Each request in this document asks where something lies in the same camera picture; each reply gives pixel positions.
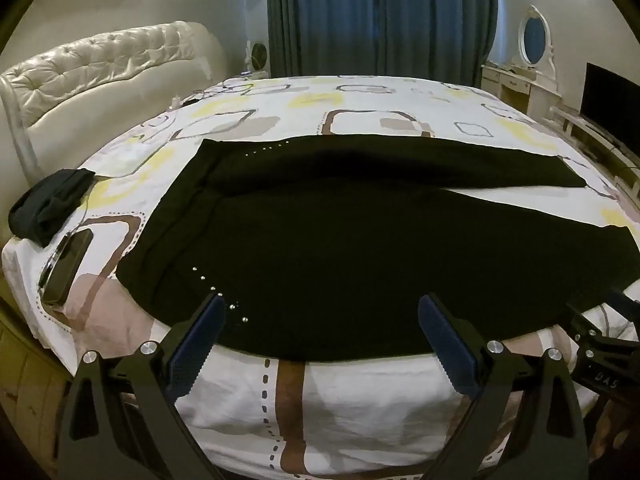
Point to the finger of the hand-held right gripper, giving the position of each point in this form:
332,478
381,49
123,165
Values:
625,300
587,322

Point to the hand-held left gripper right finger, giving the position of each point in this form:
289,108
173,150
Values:
450,345

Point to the black pants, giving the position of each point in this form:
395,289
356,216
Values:
350,260

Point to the black smartphone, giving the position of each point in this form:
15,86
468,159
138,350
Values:
67,267

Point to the blue curtain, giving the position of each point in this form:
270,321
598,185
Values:
375,15

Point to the cream dressing table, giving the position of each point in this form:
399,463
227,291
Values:
510,82

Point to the cream tufted headboard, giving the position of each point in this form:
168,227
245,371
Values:
110,75

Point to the cream television stand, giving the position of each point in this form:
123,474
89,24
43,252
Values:
595,135

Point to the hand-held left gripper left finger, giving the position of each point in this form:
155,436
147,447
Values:
197,345

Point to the folded dark cloth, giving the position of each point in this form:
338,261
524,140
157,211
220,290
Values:
47,205

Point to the black television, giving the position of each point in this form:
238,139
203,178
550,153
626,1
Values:
612,100

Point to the bed with patterned sheet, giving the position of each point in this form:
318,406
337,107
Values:
350,105

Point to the oval vanity mirror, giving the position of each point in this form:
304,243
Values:
534,35

